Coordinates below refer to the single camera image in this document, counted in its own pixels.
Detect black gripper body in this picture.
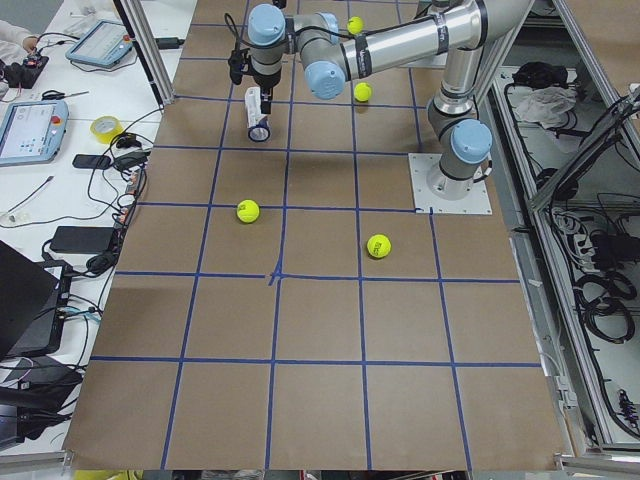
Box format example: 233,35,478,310
260,87,273,115

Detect white tennis ball can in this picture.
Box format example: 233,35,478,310
244,87,271,143

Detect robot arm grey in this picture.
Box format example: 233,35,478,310
228,1,530,182

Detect tennis ball under gripper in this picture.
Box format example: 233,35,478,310
347,16,364,35
353,82,373,103

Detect tennis ball with lettering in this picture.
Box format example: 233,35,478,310
236,199,260,224

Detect tennis ball centre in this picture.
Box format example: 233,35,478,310
366,234,392,259

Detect yellow tape roll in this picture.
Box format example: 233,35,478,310
90,115,124,145

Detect teach pendant far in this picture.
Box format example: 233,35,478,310
65,20,133,69

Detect teach pendant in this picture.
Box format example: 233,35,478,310
1,100,69,167
65,20,133,69

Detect black phone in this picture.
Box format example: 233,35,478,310
72,154,112,170

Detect black scissors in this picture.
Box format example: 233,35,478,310
41,90,88,101

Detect teach pendant near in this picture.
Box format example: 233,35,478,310
1,100,69,167

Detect black power adapter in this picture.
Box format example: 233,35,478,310
50,226,115,254

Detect black laptop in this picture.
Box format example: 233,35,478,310
1,243,71,359

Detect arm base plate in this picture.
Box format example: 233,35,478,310
408,153,492,215

